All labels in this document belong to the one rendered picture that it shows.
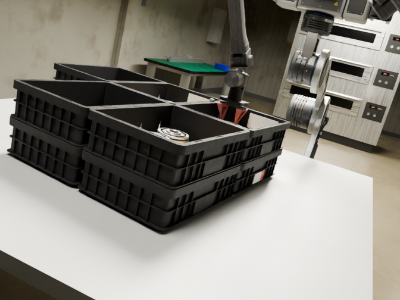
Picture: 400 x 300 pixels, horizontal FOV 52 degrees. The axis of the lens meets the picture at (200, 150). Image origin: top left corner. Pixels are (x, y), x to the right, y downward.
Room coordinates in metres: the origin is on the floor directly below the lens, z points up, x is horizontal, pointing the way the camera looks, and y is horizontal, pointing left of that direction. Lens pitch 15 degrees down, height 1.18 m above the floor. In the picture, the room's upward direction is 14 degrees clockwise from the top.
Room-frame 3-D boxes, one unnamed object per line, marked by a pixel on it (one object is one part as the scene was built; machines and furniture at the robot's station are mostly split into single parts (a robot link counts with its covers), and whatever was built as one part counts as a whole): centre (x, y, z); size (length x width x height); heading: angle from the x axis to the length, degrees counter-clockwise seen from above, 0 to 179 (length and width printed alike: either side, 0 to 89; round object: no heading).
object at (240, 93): (1.61, -0.08, 0.98); 0.10 x 0.07 x 0.07; 62
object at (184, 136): (1.25, 0.09, 0.86); 0.10 x 0.10 x 0.01
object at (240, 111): (1.60, -0.10, 0.91); 0.07 x 0.07 x 0.09; 62
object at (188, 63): (6.73, 0.35, 0.39); 2.15 x 0.85 x 0.78; 161
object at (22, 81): (1.26, 0.35, 0.92); 0.40 x 0.30 x 0.02; 153
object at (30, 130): (1.26, 0.35, 0.76); 0.40 x 0.30 x 0.12; 153
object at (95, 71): (1.75, 0.44, 0.87); 0.40 x 0.30 x 0.11; 153
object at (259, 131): (1.48, -0.10, 0.92); 0.40 x 0.30 x 0.02; 153
